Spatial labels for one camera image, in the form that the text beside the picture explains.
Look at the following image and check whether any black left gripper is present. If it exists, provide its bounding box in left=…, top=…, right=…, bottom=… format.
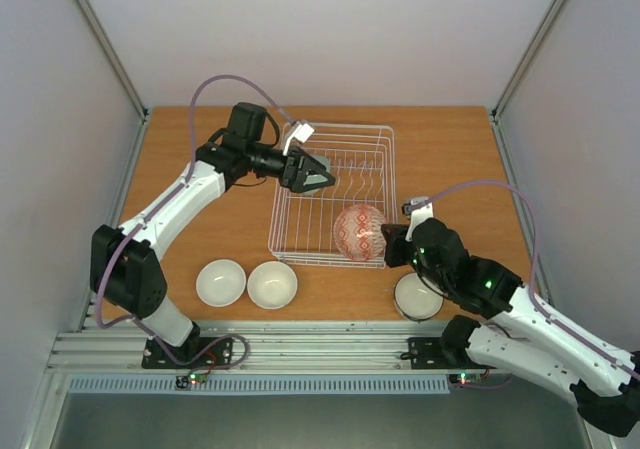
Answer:
left=249, top=143, right=337, bottom=195

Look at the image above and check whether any celadon green ceramic bowl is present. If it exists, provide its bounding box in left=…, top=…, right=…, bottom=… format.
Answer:
left=303, top=154, right=330, bottom=196

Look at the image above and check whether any red patterned bowl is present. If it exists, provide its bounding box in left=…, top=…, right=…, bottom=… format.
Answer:
left=332, top=204, right=387, bottom=262

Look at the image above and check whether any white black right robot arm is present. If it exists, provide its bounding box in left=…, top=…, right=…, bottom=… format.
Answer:
left=381, top=218, right=639, bottom=438

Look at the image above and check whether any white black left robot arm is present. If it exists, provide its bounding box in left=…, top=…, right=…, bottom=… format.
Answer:
left=90, top=103, right=335, bottom=367

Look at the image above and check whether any white bowl black rim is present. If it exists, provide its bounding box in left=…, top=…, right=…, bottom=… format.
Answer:
left=393, top=273, right=444, bottom=322

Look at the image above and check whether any white bowl far left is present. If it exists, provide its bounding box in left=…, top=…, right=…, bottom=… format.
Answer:
left=196, top=259, right=247, bottom=308

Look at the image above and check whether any right green circuit board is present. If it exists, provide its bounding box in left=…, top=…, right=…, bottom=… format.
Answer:
left=449, top=371, right=489, bottom=386

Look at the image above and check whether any green circuit board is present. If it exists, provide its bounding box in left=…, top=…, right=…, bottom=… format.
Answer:
left=175, top=373, right=208, bottom=390
left=449, top=371, right=489, bottom=386

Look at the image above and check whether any left green circuit board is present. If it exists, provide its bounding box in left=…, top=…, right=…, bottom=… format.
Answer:
left=175, top=373, right=208, bottom=390

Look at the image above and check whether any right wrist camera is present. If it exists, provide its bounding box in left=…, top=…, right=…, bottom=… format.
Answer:
left=402, top=196, right=434, bottom=242

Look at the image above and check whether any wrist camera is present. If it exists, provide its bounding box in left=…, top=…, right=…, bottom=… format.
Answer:
left=282, top=120, right=315, bottom=155
left=402, top=196, right=434, bottom=242

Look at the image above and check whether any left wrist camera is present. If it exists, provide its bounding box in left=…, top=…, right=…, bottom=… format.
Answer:
left=282, top=120, right=315, bottom=155

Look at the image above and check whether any white wire dish rack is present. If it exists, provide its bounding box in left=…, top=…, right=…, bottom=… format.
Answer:
left=268, top=122, right=398, bottom=269

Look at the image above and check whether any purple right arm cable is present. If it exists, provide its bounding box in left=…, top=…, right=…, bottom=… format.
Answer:
left=424, top=179, right=640, bottom=390

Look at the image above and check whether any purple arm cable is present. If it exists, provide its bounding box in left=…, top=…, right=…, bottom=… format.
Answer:
left=424, top=179, right=640, bottom=390
left=94, top=74, right=301, bottom=365

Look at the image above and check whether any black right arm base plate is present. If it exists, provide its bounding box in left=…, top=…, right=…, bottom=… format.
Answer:
left=400, top=337, right=490, bottom=370

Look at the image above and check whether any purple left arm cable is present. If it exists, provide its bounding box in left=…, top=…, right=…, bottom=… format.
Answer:
left=94, top=74, right=301, bottom=365

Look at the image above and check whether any aluminium rail base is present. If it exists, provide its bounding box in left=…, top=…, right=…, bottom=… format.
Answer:
left=46, top=320, right=447, bottom=374

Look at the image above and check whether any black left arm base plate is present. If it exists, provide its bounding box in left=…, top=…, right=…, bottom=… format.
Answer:
left=141, top=336, right=234, bottom=369

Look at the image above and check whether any aluminium frame post left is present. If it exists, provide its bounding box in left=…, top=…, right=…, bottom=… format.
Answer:
left=73, top=0, right=149, bottom=121

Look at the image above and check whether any aluminium frame post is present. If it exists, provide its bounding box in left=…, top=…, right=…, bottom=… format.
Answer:
left=489, top=0, right=587, bottom=120
left=73, top=0, right=149, bottom=121

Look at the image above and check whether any aluminium frame post right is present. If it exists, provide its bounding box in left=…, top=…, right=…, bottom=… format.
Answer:
left=489, top=0, right=587, bottom=120

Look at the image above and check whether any grey slotted cable duct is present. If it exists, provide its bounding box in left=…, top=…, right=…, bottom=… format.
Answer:
left=67, top=376, right=451, bottom=396

